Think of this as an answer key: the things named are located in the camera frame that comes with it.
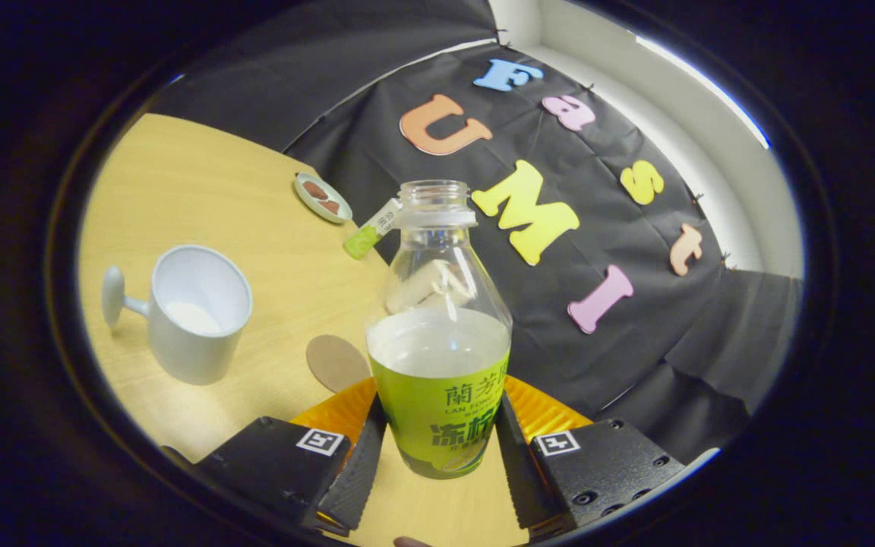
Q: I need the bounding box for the white cup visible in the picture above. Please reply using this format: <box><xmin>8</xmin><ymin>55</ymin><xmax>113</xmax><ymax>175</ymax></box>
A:
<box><xmin>101</xmin><ymin>245</ymin><xmax>254</xmax><ymax>386</ymax></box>

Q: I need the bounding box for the ceiling light panel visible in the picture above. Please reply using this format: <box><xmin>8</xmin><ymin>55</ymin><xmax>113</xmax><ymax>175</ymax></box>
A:
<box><xmin>635</xmin><ymin>34</ymin><xmax>772</xmax><ymax>149</ymax></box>

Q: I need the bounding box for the pale green plate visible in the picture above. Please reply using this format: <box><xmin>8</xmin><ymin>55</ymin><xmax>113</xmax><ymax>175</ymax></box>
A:
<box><xmin>293</xmin><ymin>172</ymin><xmax>353</xmax><ymax>224</ymax></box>

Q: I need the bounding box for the capped slim green label bottle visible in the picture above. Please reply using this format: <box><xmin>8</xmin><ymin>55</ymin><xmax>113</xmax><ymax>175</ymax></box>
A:
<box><xmin>343</xmin><ymin>199</ymin><xmax>402</xmax><ymax>261</ymax></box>

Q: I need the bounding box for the wooden table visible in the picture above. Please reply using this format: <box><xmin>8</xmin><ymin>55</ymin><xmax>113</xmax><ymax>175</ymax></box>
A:
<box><xmin>77</xmin><ymin>114</ymin><xmax>529</xmax><ymax>547</ymax></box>

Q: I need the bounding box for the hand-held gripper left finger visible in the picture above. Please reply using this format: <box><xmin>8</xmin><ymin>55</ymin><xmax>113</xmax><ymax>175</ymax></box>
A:
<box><xmin>194</xmin><ymin>378</ymin><xmax>389</xmax><ymax>533</ymax></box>

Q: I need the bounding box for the juice bottle green label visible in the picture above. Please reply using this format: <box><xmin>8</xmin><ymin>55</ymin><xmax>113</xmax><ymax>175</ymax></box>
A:
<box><xmin>365</xmin><ymin>180</ymin><xmax>513</xmax><ymax>480</ymax></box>

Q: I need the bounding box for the round brown coaster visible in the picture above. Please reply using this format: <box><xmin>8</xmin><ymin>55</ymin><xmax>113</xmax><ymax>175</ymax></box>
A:
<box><xmin>306</xmin><ymin>335</ymin><xmax>371</xmax><ymax>394</ymax></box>

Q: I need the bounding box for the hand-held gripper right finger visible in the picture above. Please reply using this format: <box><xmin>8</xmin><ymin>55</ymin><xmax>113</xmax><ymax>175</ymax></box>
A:
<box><xmin>494</xmin><ymin>376</ymin><xmax>687</xmax><ymax>533</ymax></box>

